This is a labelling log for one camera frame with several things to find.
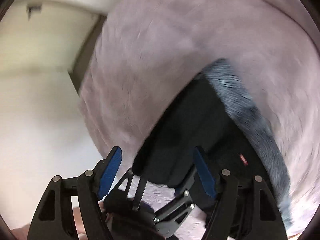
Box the black pants grey patterned trim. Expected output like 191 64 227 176
133 59 290 230

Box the left hand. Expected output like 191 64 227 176
73 200 112 239

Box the lilac embossed bed blanket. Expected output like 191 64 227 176
80 0 319 236

